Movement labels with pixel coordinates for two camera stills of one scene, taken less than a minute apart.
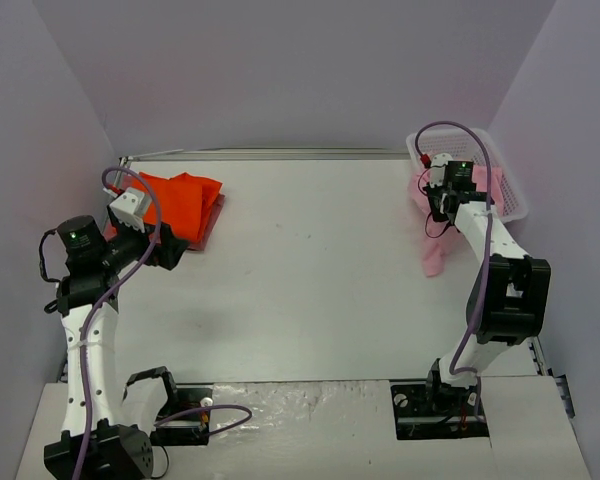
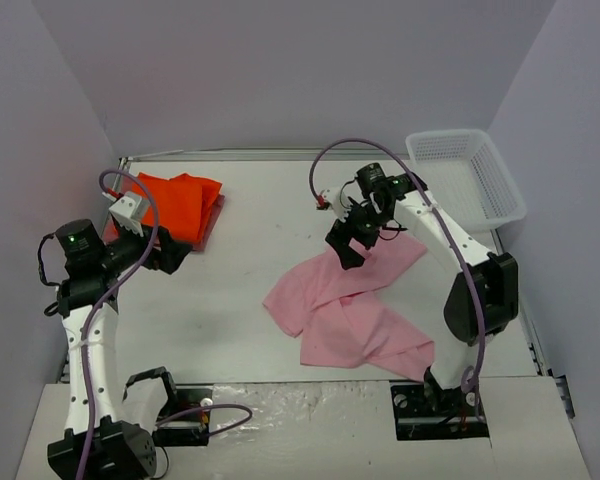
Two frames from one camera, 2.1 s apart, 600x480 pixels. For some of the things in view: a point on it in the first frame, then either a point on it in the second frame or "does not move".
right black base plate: x=425 y=411 does not move
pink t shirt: x=435 y=247 → x=341 y=321
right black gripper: x=435 y=204 → x=349 y=232
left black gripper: x=162 y=249 does not move
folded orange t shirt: x=184 y=200 does not move
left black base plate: x=188 y=429 does not move
